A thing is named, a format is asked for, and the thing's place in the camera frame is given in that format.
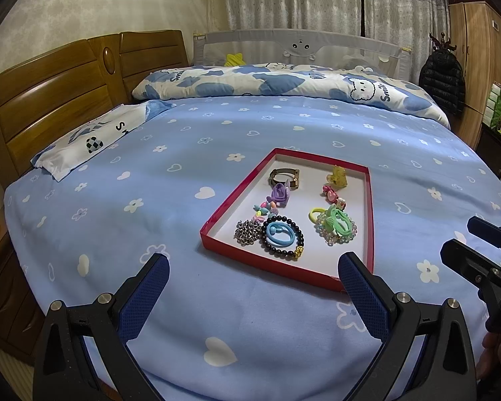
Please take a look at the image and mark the grey curtain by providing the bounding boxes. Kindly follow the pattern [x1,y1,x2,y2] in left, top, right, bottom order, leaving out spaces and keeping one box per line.
[225,0,450,81]

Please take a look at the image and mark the red white tray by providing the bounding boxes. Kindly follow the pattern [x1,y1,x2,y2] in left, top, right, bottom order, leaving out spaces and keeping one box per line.
[200,148,375,291]

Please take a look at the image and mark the light blue bed sheet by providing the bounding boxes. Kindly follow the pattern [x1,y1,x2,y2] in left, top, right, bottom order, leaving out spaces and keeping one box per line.
[4,97,501,400]

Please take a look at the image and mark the wooden headboard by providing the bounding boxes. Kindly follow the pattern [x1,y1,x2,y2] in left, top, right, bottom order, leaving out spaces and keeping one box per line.
[0,30,188,187]

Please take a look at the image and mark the blue hair tie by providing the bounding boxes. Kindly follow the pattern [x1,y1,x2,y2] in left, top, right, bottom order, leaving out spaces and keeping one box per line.
[262,220,297,246]

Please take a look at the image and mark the yellow toy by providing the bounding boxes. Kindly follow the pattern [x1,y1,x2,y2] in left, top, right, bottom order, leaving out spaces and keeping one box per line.
[224,52,246,67]

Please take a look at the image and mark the black bag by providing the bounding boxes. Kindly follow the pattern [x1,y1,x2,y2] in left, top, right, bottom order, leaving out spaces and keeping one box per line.
[418,33,465,119]

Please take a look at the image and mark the purple bow hair clip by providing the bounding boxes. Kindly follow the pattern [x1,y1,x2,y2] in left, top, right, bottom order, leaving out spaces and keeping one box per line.
[266,183,290,207]

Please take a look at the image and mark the green bow hair tie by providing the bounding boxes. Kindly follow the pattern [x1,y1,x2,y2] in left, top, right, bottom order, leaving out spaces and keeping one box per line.
[318,204,354,238]

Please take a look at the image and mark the yellow hair claw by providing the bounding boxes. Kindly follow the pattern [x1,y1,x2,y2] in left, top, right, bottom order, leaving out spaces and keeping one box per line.
[327,166,347,189]

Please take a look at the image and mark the black bead bracelet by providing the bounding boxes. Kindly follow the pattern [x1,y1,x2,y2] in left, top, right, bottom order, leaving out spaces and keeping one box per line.
[259,215,306,260]

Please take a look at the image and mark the silver chain bracelet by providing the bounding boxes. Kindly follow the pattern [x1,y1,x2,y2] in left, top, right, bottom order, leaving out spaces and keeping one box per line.
[233,218,265,246]

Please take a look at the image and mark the colourful bead bracelet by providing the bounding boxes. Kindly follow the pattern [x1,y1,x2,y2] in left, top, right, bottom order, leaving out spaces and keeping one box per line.
[253,199,279,223]

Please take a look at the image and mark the yellow hair tie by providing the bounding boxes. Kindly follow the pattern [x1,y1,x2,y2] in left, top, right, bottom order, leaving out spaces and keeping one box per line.
[308,206,332,225]

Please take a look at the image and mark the wooden wardrobe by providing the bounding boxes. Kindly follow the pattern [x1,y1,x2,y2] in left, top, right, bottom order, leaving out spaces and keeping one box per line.
[448,0,501,148]

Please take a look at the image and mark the white blue pillow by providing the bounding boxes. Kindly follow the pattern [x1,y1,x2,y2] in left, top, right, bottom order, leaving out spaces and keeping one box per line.
[30,100,173,182]

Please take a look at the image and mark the dark shelf unit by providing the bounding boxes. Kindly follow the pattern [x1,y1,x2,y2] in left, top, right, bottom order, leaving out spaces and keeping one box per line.
[475,123,501,180]

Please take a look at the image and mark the pink hair clip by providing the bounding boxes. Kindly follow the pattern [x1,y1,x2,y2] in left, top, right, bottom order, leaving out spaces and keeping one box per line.
[322,185,346,210]

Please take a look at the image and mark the green white packages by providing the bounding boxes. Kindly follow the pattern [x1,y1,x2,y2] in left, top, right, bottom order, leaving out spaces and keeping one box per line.
[482,83,501,129]

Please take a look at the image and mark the blue white cartoon quilt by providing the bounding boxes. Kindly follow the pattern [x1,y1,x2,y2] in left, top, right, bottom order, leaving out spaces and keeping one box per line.
[132,62,450,128]

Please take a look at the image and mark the clear crystal bead bracelet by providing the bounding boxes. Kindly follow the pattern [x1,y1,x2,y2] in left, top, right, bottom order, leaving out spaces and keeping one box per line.
[316,215,358,247]

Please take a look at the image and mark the white bed guard rail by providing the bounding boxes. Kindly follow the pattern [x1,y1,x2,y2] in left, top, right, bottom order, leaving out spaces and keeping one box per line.
[192,29,412,81]

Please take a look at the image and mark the right hand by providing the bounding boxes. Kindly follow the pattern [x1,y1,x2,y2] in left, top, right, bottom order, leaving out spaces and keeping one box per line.
[476,332,501,379]

